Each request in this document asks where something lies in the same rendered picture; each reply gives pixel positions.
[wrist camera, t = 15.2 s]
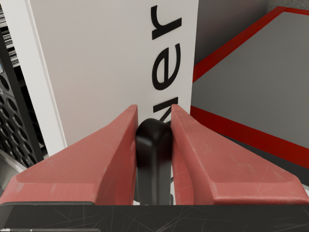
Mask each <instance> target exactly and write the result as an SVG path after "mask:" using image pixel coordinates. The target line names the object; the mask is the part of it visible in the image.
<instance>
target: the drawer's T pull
mask: <svg viewBox="0 0 309 232"><path fill-rule="evenodd" d="M135 141H136V153H137V171H136V181H135V191H134V201H136V202H139V203H140V205H170V197H171V170H172V129H171V127H170V126H169V125H168V124H166V123H164V122H162V121H159V120H157V119H154V118H148V119H146V120H144V121H143V122H142V123H141V124H140V125H139V127H138V128H137V131H136V135H135Z"/></svg>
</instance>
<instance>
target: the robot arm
mask: <svg viewBox="0 0 309 232"><path fill-rule="evenodd" d="M137 128H138V109H137V104H132V105H130V106H129V107H128V108H127V109H126V110H124V111H123V112H122V113H121V114H120V115H119V116H117V117H116V118H115V119H114V120H113V121H112V122H111V123H109V124H108V125H107V126H105V127H103V128H101V129H99V130H97V131H95V132H94V133H92V134H90V135H88V136H86V137H85V138H83V139H81V140H79V141H77V142H75V143H73V144H72V145H70V146H68V147H66V148H64V149H63V150H61V151H59V152H57V153H55V154H53V155H52V156H50V157H48V158H46V159H44V160H42V161H41V162H39V163H37V164H35V165H33V166H32V167H30V168H28V169H26V170H24V171H22V172H20V173H18V174H17V175H15V176H13V177H12V178H11V179H10V181H9V183H8V185H7V186H6V188H5V190H4V192H3V194H2V196H1V197H0V232H309V197H308V194H307V193H306V191H305V189H304V187H303V185H302V183H301V182H300V180H299V178H298V177H297V176H295V175H293V174H291V173H289V172H288V171H286V170H284V169H282V168H280V167H279V166H277V165H275V164H273V163H271V162H269V161H268V160H266V159H264V158H262V157H260V156H258V155H257V154H255V153H253V152H251V151H249V150H247V149H246V148H244V147H242V146H240V145H238V144H236V143H235V142H233V141H231V140H229V139H227V138H225V137H223V136H221V135H219V134H218V133H216V132H214V131H212V130H210V129H208V128H207V127H205V126H203V125H201V124H200V123H199V122H198V121H196V120H195V119H194V118H193V117H192V116H191V115H190V114H189V113H187V112H186V111H185V110H184V109H183V108H182V107H180V106H179V105H177V104H172V110H171V129H172V171H173V181H174V191H175V201H176V205H133V201H134V191H135V181H136V171H137V153H136V141H135V135H136V131H137Z"/></svg>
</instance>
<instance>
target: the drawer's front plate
mask: <svg viewBox="0 0 309 232"><path fill-rule="evenodd" d="M198 2H199V0H0V4H1V7H2V10H3V13H4V16H5V19H6V22H7V26H8V29H9V31H10V35H11V38H12V41H13V45H14V47H15V50H16V53H17V57H18V60H19V63H20V66H21V69H22V72H23V76H24V79H25V82H26V85H27V88H28V91H29V95H30V98H31V101H32V104H33V107H34V110H35V113H36V117H37V120H38V123H39V126H40V129H41V132H42V136H43V139H44V142H45V145H46V148H47V151H48V154H49V156H52V155H53V154H55V153H57V152H59V151H61V150H63V149H64V148H66V147H68V146H70V145H72V144H73V143H75V142H77V141H79V140H81V139H83V138H85V137H86V136H88V135H90V134H92V133H94V132H95V131H97V130H99V129H101V128H103V127H105V126H107V125H108V124H109V123H111V122H112V121H113V120H114V119H115V118H116V117H117V116H119V115H120V114H121V113H122V112H123V111H124V110H126V109H127V108H128V107H129V106H130V105H132V104H137V109H138V126H139V125H140V124H141V123H142V122H143V121H144V120H146V119H148V118H154V119H157V120H160V119H161V118H162V117H163V115H164V114H165V113H166V112H167V111H168V109H169V108H170V107H171V106H169V107H167V108H164V109H162V110H160V111H158V112H155V113H153V106H155V105H158V104H161V103H163V102H166V101H168V100H171V99H173V98H176V97H178V105H179V106H180V107H182V108H183V109H184V110H185V111H186V112H187V113H189V114H190V104H191V92H192V80H193V68H194V56H195V39H196V26H197V14H198ZM156 5H158V6H157V20H158V23H159V24H160V25H166V24H168V23H170V22H172V21H175V20H177V19H179V18H182V26H180V27H178V28H176V29H174V30H172V31H170V32H168V33H166V34H164V35H162V36H160V37H158V38H156V39H154V40H152V31H153V30H155V29H157V28H155V27H154V25H153V24H152V20H151V7H153V6H156ZM178 43H179V44H180V50H181V61H180V67H179V71H178V74H177V76H176V78H175V80H174V81H173V83H172V84H171V85H170V86H169V87H167V88H166V89H164V90H157V89H155V87H154V86H153V82H152V70H153V66H154V63H155V60H156V58H157V57H158V55H159V54H160V53H161V52H162V51H163V50H164V49H166V48H169V66H168V79H169V78H170V77H171V76H172V74H173V72H174V70H175V67H176V61H177V54H176V48H175V45H176V44H178Z"/></svg>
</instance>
